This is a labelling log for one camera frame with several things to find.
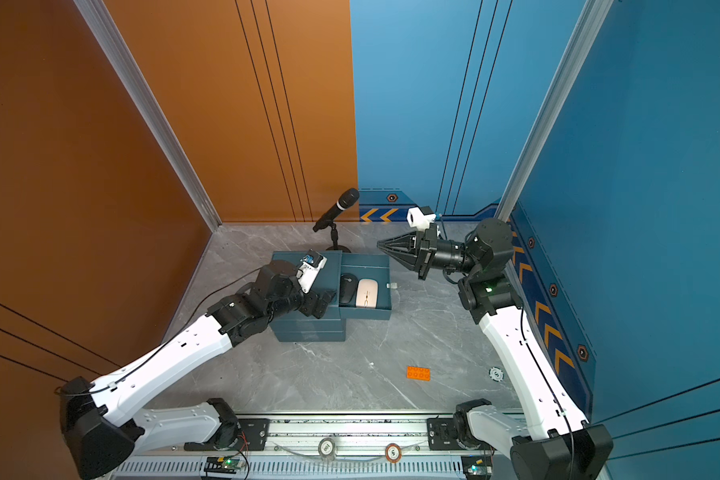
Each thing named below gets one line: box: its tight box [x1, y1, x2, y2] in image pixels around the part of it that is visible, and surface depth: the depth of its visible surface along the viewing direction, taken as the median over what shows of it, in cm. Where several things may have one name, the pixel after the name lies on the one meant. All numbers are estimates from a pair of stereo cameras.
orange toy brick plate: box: [406, 366, 431, 382], surface depth 84 cm
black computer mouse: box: [339, 273, 359, 307], surface depth 83 cm
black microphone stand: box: [326, 223, 351, 253], surface depth 104 cm
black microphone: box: [312, 188, 360, 232], surface depth 88 cm
